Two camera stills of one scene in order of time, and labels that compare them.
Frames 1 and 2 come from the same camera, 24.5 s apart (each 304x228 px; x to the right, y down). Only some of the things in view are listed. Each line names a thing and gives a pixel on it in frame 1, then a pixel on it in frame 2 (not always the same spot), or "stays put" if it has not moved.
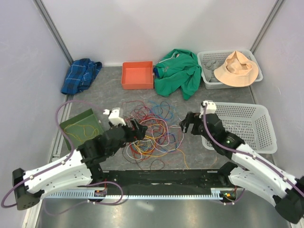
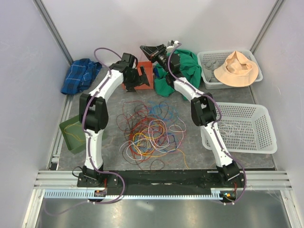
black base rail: [217, 180] stays put
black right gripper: [191, 118] to [152, 52]
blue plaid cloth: [80, 75] stays put
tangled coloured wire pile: [164, 133] stays put
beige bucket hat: [237, 71] stays put
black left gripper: [137, 134] to [130, 87]
